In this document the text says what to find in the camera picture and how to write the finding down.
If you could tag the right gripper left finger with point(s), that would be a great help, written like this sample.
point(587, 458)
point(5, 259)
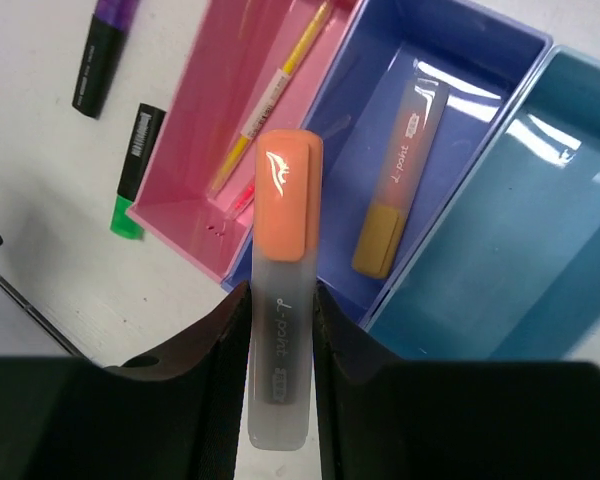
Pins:
point(187, 396)

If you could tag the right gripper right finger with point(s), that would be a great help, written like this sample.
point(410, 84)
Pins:
point(360, 431)

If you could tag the yellow cap orange highlighter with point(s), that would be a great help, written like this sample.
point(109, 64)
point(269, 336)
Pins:
point(414, 128)

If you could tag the red thin pen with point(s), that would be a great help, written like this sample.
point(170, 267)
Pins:
point(242, 201)

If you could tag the orange cap clear highlighter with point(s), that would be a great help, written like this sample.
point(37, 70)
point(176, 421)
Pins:
point(287, 206)

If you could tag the yellow thin pen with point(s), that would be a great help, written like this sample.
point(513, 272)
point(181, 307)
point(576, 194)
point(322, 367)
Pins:
point(270, 97)

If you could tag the green cap black highlighter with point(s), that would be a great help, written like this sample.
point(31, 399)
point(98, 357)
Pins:
point(144, 134)

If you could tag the purple cap black highlighter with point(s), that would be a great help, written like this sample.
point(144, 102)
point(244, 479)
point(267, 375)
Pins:
point(108, 31)

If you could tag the light blue container bin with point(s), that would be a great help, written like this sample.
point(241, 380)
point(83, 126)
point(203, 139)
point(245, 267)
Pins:
point(511, 269)

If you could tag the pink container bin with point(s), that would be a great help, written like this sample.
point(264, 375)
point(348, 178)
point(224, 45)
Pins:
point(254, 66)

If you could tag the dark blue container bin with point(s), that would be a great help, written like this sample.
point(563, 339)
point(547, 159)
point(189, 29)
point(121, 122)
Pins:
point(485, 57)

